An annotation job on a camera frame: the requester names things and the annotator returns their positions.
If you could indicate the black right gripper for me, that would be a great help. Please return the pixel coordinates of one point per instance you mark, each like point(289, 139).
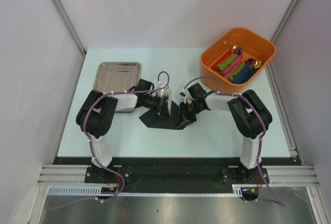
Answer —
point(188, 119)

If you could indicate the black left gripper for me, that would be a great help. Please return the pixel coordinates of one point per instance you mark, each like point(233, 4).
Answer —
point(161, 108)

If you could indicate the black paper napkin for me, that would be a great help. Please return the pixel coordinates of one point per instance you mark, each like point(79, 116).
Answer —
point(151, 120)

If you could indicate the ornate silver knife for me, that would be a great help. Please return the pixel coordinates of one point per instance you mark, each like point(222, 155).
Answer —
point(168, 97)

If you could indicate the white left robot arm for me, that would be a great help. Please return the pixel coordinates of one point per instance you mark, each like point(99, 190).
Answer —
point(96, 115)

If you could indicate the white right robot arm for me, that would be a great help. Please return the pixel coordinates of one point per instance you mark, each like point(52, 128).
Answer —
point(252, 119)

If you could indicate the green rolled napkin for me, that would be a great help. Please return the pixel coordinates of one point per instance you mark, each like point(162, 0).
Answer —
point(225, 63)

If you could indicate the blue rolled napkin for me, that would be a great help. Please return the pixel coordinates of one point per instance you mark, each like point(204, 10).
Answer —
point(239, 78)

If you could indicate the silver metal tray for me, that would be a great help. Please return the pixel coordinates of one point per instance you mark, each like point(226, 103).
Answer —
point(117, 76)

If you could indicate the orange plastic bin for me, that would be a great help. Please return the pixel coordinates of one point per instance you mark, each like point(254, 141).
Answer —
point(256, 50)

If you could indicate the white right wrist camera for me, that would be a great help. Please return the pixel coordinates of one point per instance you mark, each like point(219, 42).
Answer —
point(184, 92)

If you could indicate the white cable duct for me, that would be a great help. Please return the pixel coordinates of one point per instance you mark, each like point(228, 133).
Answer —
point(106, 191)

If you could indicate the aluminium frame profile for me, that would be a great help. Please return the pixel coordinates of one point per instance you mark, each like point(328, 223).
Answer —
point(292, 176)

